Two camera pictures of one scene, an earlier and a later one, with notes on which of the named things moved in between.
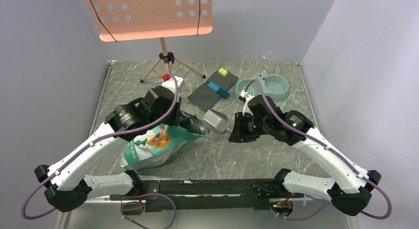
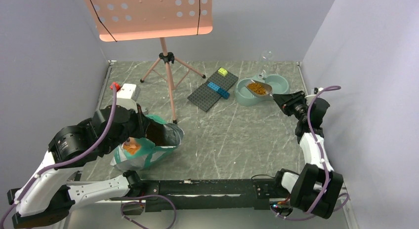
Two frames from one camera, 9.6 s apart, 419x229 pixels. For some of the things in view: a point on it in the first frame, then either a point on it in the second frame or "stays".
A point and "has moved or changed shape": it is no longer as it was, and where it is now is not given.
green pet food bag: (161, 142) has moved or changed shape
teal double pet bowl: (275, 86) stays
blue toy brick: (213, 86) stays
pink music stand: (125, 16) stays
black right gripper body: (249, 130) -> (296, 105)
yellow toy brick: (222, 71) stays
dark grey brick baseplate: (205, 96) stays
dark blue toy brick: (225, 94) stays
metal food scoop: (216, 121) -> (259, 88)
